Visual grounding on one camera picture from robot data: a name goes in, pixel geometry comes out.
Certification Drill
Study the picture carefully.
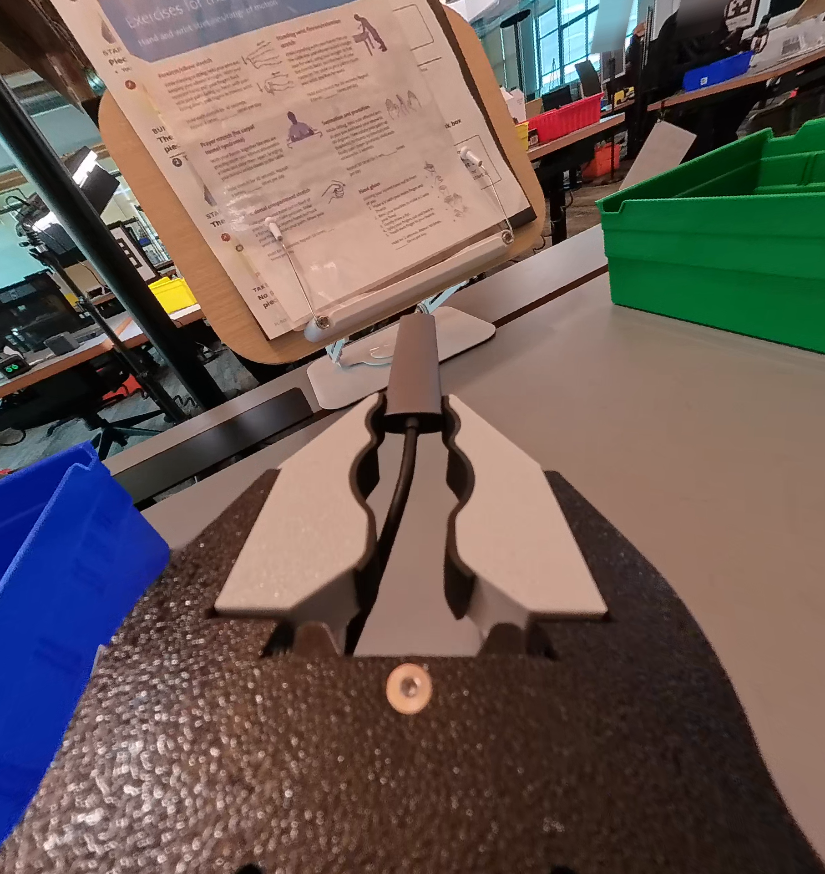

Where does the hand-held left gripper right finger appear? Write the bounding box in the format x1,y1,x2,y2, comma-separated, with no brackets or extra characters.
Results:
443,395,610,656

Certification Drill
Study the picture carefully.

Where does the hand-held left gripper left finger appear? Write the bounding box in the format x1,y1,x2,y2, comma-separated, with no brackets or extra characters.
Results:
214,392,386,656

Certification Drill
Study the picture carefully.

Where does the green plastic bin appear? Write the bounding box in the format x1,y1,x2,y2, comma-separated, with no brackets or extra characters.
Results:
595,112,825,359

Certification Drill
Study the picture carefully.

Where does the light grey desk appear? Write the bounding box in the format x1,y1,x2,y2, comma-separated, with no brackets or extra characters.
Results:
101,225,825,874

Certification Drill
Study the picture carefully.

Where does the cluttered wooden desk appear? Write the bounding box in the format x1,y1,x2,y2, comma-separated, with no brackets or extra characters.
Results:
0,307,205,411

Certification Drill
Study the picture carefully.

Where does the long wooden desk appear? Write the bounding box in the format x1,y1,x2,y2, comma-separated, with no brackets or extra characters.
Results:
525,112,625,243
648,37,825,137

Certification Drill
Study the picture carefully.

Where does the black office chair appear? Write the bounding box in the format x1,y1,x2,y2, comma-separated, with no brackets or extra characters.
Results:
57,355,154,452

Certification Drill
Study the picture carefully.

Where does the white instruction sheet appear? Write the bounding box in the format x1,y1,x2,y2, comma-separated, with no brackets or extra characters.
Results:
51,0,532,340

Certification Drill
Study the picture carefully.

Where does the black tripod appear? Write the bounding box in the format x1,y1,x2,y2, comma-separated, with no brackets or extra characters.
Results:
16,194,188,424

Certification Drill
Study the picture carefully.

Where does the wooden book stand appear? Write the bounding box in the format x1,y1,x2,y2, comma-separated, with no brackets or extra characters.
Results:
98,0,546,411

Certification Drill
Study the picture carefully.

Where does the blue-header exercise sheet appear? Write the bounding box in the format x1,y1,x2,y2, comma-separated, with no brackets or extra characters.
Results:
101,0,516,308

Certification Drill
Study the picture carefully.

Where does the black metal pole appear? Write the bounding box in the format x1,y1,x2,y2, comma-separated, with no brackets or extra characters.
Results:
0,41,229,411

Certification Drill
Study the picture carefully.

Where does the grey cardboard sheet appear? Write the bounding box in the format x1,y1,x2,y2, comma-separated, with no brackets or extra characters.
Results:
620,123,696,192

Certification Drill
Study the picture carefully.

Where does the black studio light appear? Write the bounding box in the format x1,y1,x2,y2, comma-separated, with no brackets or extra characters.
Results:
64,147,121,206

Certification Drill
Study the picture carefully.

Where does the red plastic bin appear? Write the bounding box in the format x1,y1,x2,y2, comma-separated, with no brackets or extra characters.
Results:
527,92,604,142

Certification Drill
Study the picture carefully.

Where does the small blue plastic bin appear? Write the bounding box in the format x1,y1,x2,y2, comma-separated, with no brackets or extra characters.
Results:
682,51,754,93

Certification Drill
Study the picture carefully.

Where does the black desk cable cover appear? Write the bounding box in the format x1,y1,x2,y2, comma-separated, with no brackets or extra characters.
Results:
101,386,314,503

